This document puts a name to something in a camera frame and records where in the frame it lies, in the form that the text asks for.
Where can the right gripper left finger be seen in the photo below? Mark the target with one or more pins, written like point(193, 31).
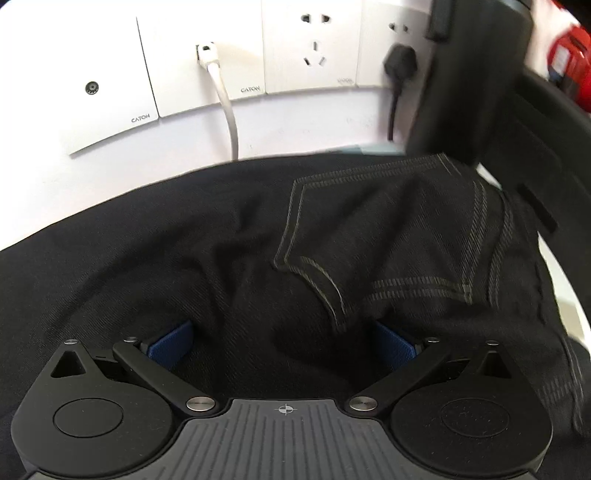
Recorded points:
point(150, 362)

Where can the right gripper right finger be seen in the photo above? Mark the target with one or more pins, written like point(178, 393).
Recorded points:
point(390, 367)

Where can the black denim jeans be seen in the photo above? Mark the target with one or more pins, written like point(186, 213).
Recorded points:
point(287, 271)

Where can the black power plug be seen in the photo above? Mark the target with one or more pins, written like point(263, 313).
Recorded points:
point(400, 66)

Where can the black thermos bottle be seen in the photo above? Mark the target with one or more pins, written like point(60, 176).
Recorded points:
point(479, 52)

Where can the red vase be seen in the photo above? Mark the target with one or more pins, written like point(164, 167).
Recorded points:
point(568, 64)

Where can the white wall socket panel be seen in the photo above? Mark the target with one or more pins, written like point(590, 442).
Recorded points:
point(85, 71)

